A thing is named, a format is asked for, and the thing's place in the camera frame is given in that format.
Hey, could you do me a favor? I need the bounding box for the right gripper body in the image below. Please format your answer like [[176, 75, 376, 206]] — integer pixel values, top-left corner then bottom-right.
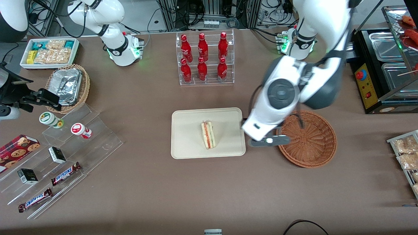
[[0, 64, 34, 106]]

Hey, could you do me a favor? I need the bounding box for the triangular sandwich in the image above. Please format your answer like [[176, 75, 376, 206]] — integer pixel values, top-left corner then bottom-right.
[[201, 121, 216, 150]]

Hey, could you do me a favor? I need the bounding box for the oval light wicker basket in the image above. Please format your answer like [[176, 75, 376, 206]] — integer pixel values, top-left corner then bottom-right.
[[45, 64, 90, 114]]

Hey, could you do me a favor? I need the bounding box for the round brown wicker basket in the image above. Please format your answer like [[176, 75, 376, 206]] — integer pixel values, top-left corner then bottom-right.
[[276, 110, 337, 168]]

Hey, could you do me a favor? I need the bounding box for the beige rectangular tray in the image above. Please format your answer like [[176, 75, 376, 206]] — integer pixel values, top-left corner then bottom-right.
[[171, 107, 246, 160]]

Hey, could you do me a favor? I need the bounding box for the tray of packaged crackers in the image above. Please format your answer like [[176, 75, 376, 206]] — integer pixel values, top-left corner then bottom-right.
[[387, 130, 418, 199]]

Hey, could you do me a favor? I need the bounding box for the green-lidded small drink bottle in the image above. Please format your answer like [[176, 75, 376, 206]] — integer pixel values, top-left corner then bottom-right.
[[39, 112, 64, 129]]

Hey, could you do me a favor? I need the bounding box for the silver foil container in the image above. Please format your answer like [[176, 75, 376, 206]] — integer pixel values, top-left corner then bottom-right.
[[49, 69, 83, 106]]

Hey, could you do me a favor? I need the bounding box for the white rectangular snack bin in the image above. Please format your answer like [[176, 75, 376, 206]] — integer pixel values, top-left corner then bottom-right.
[[20, 38, 80, 70]]

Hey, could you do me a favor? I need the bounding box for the large clear rice cracker pack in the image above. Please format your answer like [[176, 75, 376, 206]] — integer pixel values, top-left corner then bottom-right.
[[34, 48, 72, 65]]

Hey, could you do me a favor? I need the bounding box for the red-lidded small drink bottle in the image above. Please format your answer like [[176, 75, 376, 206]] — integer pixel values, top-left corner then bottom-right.
[[71, 123, 92, 139]]

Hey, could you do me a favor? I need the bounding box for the red plaid cookie box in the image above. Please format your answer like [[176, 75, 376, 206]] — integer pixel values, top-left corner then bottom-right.
[[0, 134, 41, 173]]

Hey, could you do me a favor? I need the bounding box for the small clear rice cracker pack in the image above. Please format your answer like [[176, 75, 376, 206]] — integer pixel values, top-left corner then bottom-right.
[[46, 39, 66, 50]]

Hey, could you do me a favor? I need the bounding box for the small black box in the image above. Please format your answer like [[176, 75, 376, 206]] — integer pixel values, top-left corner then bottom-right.
[[17, 168, 39, 185], [48, 147, 67, 164]]

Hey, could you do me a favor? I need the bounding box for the red cola bottle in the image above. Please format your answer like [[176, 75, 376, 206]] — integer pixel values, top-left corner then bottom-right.
[[198, 33, 209, 62], [181, 34, 193, 63], [217, 57, 228, 82], [181, 58, 192, 83], [218, 32, 229, 61], [197, 57, 208, 81]]

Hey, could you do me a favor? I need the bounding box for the clear acrylic bottle rack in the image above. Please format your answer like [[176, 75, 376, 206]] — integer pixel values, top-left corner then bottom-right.
[[176, 29, 235, 86]]

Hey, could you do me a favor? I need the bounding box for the clear acrylic stepped shelf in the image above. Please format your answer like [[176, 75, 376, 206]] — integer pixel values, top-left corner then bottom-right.
[[0, 104, 124, 220]]

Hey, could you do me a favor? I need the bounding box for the Snickers chocolate bar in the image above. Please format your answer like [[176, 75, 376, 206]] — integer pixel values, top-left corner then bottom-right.
[[51, 162, 82, 186], [18, 188, 53, 213]]

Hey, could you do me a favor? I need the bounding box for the black food warmer machine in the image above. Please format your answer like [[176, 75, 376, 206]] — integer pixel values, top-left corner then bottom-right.
[[346, 5, 418, 115]]

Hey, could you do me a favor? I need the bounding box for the steel food pan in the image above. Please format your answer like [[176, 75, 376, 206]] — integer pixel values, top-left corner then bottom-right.
[[381, 63, 418, 98], [368, 32, 404, 62]]

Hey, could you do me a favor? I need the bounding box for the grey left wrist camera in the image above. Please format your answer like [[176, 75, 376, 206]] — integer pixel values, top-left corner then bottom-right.
[[250, 136, 291, 148]]

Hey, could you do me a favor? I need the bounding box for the black looped cable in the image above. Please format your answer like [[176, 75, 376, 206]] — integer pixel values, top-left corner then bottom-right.
[[282, 219, 330, 235]]

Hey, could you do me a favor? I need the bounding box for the silver aluminium frame post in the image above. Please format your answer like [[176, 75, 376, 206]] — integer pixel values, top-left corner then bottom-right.
[[246, 0, 262, 29], [159, 0, 179, 32]]

